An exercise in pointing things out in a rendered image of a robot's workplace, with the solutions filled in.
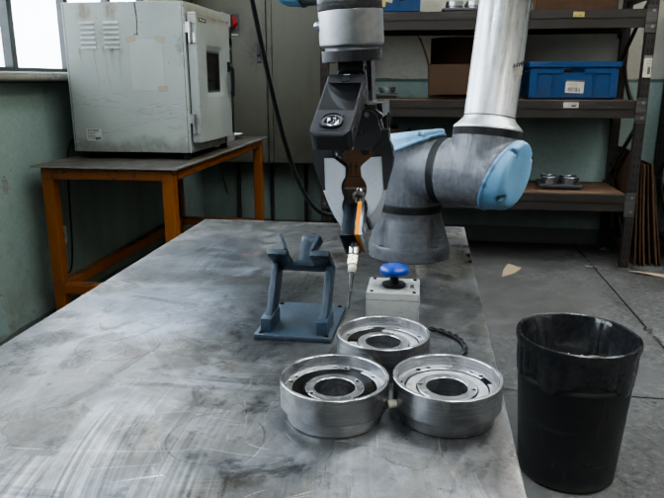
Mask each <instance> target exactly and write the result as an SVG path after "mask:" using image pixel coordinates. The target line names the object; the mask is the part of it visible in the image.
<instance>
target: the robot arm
mask: <svg viewBox="0 0 664 498"><path fill-rule="evenodd" d="M279 1H280V2H281V3H282V4H284V5H286V6H288V7H301V8H306V7H308V6H315V5H317V12H318V20H319V22H315V23H314V30H315V31H319V42H320V46H321V47H322V48H325V51H322V52H321V54H322V63H328V62H338V73H337V74H330V75H329V76H328V78H327V81H326V84H325V86H324V89H323V92H322V95H321V98H320V101H319V104H318V107H317V110H316V113H315V116H314V119H313V121H312V124H311V127H310V135H311V140H312V146H313V164H314V168H315V171H316V173H317V176H318V179H319V182H320V185H321V188H322V190H323V191H324V194H325V197H326V200H327V202H328V205H329V206H330V208H331V210H332V212H333V214H334V216H335V218H336V219H337V221H338V222H339V224H340V225H341V227H342V221H343V208H344V203H345V201H346V198H347V194H346V191H345V188H344V186H345V180H346V179H347V177H348V170H349V167H348V164H347V163H345V162H344V161H343V160H342V159H341V156H342V155H344V153H345V152H346V151H354V150H360V151H361V153H362V154H363V155H364V156H367V155H368V154H369V153H370V152H369V149H371V148H372V149H373V150H372V157H371V158H370V159H369V160H367V161H366V162H365V163H364V164H363V165H362V166H361V175H362V178H363V180H364V181H365V183H366V186H367V191H366V195H365V200H366V203H367V205H368V207H367V214H366V219H367V223H368V227H369V229H373V232H372V235H371V238H370V241H369V251H370V252H369V255H370V256H371V257H373V258H374V259H377V260H380V261H383V262H387V263H401V264H404V265H422V264H432V263H437V262H441V261H444V260H446V259H448V258H449V256H450V243H449V239H448V236H447V233H446V229H445V226H444V222H443V219H442V204H445V205H453V206H461V207H469V208H480V209H483V210H487V209H499V210H503V209H507V208H510V207H512V206H513V205H514V204H515V203H516V202H517V201H518V200H519V198H520V197H521V196H522V194H523V192H524V190H525V188H526V186H527V184H528V181H529V178H530V174H531V170H532V162H533V159H532V155H533V154H532V149H531V147H530V145H529V144H528V143H526V142H524V141H523V140H522V139H523V131H522V129H521V128H520V127H519V126H518V124H517V123H516V114H517V108H518V101H519V94H520V87H521V80H522V73H523V66H524V59H525V52H526V44H527V37H528V30H529V23H530V16H531V10H532V3H533V0H479V4H478V11H477V19H476V26H475V34H474V41H473V49H472V56H471V63H470V70H469V78H468V85H467V93H466V100H465V108H464V115H463V117H462V119H461V120H459V121H458V122H457V123H456V124H454V128H453V135H452V137H446V134H445V130H444V129H443V128H436V129H425V130H416V131H406V132H398V133H390V109H389V100H379V101H378V100H377V99H376V95H375V70H374V61H375V60H378V59H382V48H379V46H380V45H381V44H383V43H384V34H383V9H382V0H279ZM384 116H385V128H384V126H383V123H382V118H383V117H384ZM336 151H338V152H337V153H336Z"/></svg>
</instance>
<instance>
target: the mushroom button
mask: <svg viewBox="0 0 664 498"><path fill-rule="evenodd" d="M379 272H380V273H381V274H382V275H384V276H387V277H389V283H390V284H394V285H395V284H398V277H404V276H407V275H408V274H409V268H408V267H407V266H406V265H404V264H401V263H386V264H383V265H381V266H380V268H379Z"/></svg>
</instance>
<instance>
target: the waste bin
mask: <svg viewBox="0 0 664 498"><path fill-rule="evenodd" d="M516 335H517V370H518V461H519V465H520V468H521V470H522V471H523V472H524V473H525V474H526V475H527V476H528V477H530V478H531V479H532V480H534V481H535V482H537V483H539V484H541V485H543V486H545V487H548V488H551V489H554V490H557V491H561V492H566V493H574V494H587V493H594V492H598V491H601V490H604V489H606V488H607V487H609V486H610V485H611V484H612V483H613V481H614V478H615V473H616V469H617V464H618V459H619V454H620V450H621V445H622V440H623V431H624V427H625V422H626V417H627V412H628V408H629V404H630V399H631V394H632V390H633V388H634V384H635V379H636V376H637V372H638V367H639V361H640V357H641V355H642V353H643V348H644V344H643V341H642V339H641V338H640V337H639V336H638V335H637V334H636V333H634V332H633V331H631V330H630V329H628V328H626V327H624V326H623V325H620V324H618V323H617V322H615V321H612V320H608V319H605V318H601V317H597V316H592V315H586V314H579V313H567V312H550V313H541V314H536V315H532V316H529V317H526V318H524V319H522V320H521V321H520V322H519V323H518V325H517V327H516ZM568 353H569V354H568ZM580 355H584V356H580ZM592 355H593V356H599V357H587V356H592Z"/></svg>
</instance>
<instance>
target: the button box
mask: <svg viewBox="0 0 664 498"><path fill-rule="evenodd" d="M419 305H420V280H415V279H398V284H395V285H394V284H390V283H389V278H371V279H370V282H369V285H368V289H367V292H366V316H375V315H386V316H397V317H403V318H407V319H411V320H414V321H416V322H418V320H419Z"/></svg>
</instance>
